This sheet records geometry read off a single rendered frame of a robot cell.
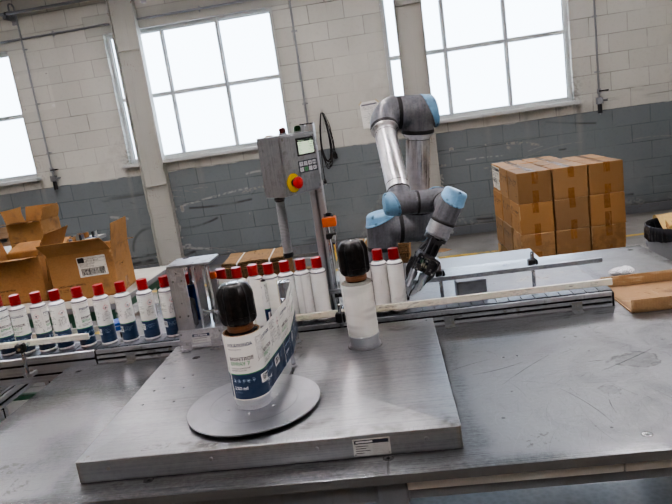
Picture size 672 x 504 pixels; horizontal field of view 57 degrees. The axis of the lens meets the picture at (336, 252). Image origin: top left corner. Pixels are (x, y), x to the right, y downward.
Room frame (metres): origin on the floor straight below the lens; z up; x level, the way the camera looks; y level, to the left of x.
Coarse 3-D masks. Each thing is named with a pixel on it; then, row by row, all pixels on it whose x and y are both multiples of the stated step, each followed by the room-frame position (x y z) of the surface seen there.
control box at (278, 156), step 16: (272, 144) 1.94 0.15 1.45; (288, 144) 1.95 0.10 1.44; (272, 160) 1.94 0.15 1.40; (288, 160) 1.94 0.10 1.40; (272, 176) 1.95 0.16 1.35; (288, 176) 1.93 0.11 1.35; (304, 176) 1.99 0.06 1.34; (272, 192) 1.96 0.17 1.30; (288, 192) 1.92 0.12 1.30; (304, 192) 1.99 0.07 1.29
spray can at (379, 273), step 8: (376, 248) 1.92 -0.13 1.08; (376, 256) 1.90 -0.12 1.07; (376, 264) 1.89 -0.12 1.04; (384, 264) 1.89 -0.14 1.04; (376, 272) 1.89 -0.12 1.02; (384, 272) 1.89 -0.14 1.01; (376, 280) 1.89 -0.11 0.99; (384, 280) 1.89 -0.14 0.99; (376, 288) 1.89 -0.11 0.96; (384, 288) 1.89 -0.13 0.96; (376, 296) 1.90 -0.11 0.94; (384, 296) 1.89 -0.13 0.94; (376, 304) 1.90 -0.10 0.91; (384, 312) 1.89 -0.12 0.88
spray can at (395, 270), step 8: (392, 248) 1.89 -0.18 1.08; (392, 256) 1.88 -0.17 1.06; (392, 264) 1.87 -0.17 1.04; (400, 264) 1.88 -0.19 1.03; (392, 272) 1.87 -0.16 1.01; (400, 272) 1.87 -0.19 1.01; (392, 280) 1.87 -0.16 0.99; (400, 280) 1.87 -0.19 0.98; (392, 288) 1.88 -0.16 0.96; (400, 288) 1.87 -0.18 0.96; (392, 296) 1.88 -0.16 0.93; (400, 296) 1.87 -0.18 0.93; (400, 312) 1.87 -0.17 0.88
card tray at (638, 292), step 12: (612, 276) 1.96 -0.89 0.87; (624, 276) 1.96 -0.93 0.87; (636, 276) 1.95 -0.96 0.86; (648, 276) 1.95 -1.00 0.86; (660, 276) 1.94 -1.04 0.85; (612, 288) 1.94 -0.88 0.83; (624, 288) 1.93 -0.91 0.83; (636, 288) 1.91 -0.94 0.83; (648, 288) 1.89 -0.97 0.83; (660, 288) 1.88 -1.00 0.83; (624, 300) 1.81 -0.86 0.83; (636, 300) 1.71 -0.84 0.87; (648, 300) 1.70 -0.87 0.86; (660, 300) 1.70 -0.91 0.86; (636, 312) 1.71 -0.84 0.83
